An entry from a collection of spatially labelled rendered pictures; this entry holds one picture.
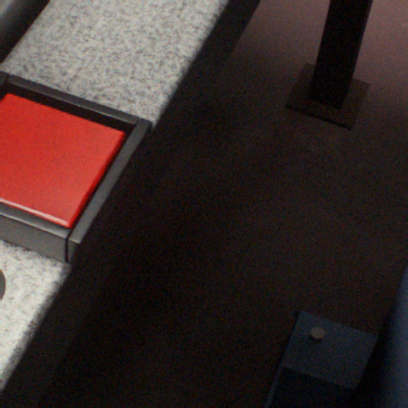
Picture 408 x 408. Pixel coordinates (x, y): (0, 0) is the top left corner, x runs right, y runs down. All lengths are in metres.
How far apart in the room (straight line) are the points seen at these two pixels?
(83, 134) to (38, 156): 0.02
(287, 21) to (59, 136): 1.56
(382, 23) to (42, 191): 1.65
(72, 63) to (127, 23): 0.04
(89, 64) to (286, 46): 1.45
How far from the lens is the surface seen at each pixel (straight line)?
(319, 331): 1.54
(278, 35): 1.99
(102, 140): 0.47
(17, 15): 0.57
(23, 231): 0.44
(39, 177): 0.46
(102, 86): 0.52
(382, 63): 1.98
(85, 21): 0.55
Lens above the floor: 1.27
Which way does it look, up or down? 49 degrees down
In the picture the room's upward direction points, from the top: 8 degrees clockwise
